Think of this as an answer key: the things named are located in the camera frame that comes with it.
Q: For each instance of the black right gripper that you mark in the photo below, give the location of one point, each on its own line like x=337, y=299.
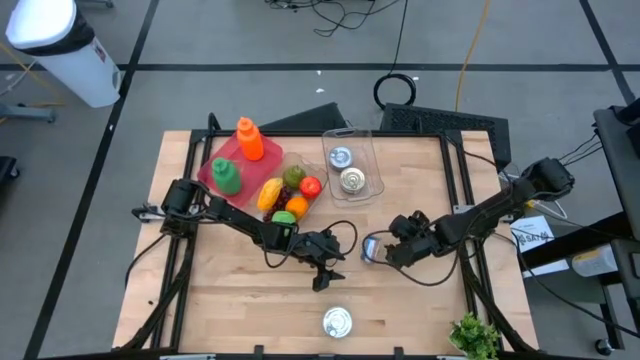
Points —
x=415, y=245

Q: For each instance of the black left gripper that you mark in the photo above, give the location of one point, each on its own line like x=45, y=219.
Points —
x=312, y=247

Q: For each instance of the orange fruit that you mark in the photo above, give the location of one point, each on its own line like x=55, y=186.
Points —
x=298, y=207

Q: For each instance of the green apple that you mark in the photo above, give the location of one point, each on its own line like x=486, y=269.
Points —
x=283, y=217

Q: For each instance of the tuna can gold lid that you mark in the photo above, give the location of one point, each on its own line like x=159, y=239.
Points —
x=352, y=180

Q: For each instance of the red tomato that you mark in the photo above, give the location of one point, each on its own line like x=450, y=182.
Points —
x=311, y=187

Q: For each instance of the purple grape bunch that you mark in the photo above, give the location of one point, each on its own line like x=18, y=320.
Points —
x=285, y=196

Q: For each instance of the yellow mango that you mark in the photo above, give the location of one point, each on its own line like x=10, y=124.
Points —
x=270, y=195

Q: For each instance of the orange squeeze bottle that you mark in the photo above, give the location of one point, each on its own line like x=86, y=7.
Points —
x=250, y=142

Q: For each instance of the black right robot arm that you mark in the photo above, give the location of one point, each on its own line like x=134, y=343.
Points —
x=500, y=210

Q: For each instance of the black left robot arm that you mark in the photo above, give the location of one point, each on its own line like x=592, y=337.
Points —
x=240, y=220

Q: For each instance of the pink plastic tray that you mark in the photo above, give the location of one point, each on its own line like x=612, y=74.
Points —
x=260, y=170

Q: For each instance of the small green plant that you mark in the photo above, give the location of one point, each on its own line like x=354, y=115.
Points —
x=472, y=337

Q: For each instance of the green squeeze bottle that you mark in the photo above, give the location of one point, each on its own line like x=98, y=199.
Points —
x=227, y=180

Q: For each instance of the printed paper sheet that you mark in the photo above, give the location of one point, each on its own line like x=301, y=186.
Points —
x=532, y=235

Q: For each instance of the white plastic container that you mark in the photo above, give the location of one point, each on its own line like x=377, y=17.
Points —
x=595, y=262

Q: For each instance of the black caster wheel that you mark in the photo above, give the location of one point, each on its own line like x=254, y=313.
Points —
x=603, y=347

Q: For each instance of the black cart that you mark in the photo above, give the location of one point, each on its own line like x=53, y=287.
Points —
x=617, y=150

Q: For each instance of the white trash bin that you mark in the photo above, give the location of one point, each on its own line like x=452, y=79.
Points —
x=75, y=65

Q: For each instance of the grey metal stand leg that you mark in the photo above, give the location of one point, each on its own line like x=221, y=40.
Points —
x=30, y=114
x=100, y=3

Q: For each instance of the black floor device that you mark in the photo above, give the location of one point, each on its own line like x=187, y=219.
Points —
x=7, y=167

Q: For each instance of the black table frame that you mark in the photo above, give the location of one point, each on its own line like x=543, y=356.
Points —
x=300, y=134

